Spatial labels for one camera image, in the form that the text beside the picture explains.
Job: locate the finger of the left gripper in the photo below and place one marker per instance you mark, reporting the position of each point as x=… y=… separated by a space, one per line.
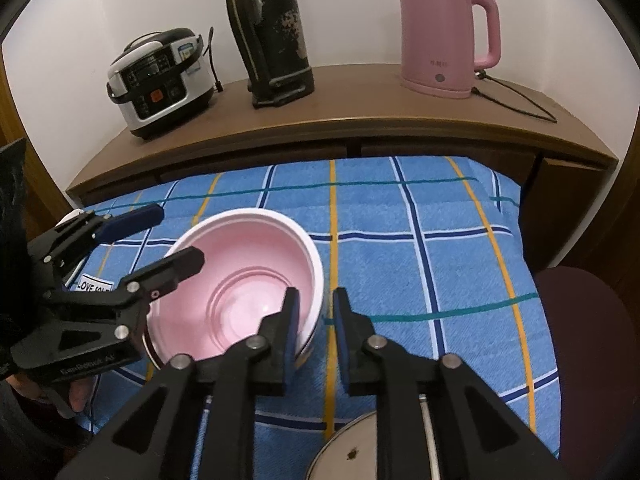
x=163 y=276
x=133 y=222

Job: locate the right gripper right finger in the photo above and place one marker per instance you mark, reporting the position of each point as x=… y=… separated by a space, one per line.
x=434 y=418

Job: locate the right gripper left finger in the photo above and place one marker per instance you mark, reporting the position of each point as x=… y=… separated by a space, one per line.
x=197 y=412

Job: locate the pink plastic bowl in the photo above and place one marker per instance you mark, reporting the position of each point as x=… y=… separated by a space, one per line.
x=252 y=256

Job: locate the white enamel bowl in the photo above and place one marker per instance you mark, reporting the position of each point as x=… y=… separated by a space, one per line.
x=365 y=449

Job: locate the stainless steel bowl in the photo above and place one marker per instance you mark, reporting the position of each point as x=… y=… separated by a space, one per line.
x=153 y=357

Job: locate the person's left hand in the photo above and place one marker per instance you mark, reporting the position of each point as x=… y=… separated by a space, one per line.
x=78 y=393

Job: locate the brown wooden door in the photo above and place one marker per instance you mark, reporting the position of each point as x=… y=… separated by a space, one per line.
x=44 y=203

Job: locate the dark red stool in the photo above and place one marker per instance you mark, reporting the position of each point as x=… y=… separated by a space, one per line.
x=597 y=352

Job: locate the silver black rice cooker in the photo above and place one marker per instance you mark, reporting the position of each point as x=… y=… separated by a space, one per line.
x=162 y=80

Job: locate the blue plaid tablecloth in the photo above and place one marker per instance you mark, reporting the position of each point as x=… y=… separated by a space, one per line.
x=427 y=247

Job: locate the black tall thermos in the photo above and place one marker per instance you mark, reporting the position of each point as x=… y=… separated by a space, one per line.
x=270 y=38

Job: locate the brown wooden sideboard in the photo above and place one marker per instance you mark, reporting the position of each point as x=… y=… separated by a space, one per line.
x=363 y=111

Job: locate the pink electric kettle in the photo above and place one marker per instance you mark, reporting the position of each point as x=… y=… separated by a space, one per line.
x=438 y=45

